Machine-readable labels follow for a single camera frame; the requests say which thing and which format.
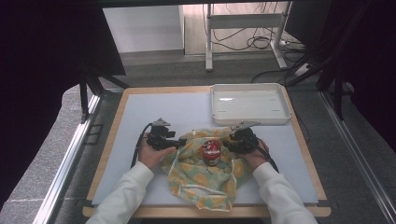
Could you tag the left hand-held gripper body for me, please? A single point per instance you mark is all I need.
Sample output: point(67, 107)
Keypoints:
point(155, 140)

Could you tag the silver metal rail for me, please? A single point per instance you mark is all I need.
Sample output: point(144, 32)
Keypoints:
point(67, 161)
point(358, 155)

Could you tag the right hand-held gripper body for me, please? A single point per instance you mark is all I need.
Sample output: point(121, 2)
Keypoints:
point(246, 141)

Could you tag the white metal desk frame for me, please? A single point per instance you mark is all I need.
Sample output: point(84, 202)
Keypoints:
point(244, 21)

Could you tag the person's left hand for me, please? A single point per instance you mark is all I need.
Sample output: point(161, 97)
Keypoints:
point(152, 157)

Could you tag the red lidded can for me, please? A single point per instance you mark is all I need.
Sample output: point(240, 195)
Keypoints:
point(211, 150)

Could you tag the black metal stand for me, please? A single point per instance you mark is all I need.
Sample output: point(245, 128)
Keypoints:
point(90, 84)
point(337, 90)

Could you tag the person's right hand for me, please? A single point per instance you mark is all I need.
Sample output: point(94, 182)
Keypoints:
point(256, 159)

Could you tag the dark curtain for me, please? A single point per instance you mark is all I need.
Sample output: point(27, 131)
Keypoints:
point(40, 77)
point(370, 62)

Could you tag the white plastic tray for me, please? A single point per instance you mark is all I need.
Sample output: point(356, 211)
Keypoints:
point(249, 104)

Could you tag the white wall panel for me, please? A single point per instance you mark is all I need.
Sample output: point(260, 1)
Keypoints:
point(143, 28)

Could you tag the yellow floral cloth bag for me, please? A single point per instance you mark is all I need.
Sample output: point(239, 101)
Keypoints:
point(199, 180)

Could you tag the pale blue table mat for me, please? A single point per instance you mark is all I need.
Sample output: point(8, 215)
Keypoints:
point(155, 109)

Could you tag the white power strip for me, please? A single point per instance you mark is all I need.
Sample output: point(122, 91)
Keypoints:
point(303, 69)

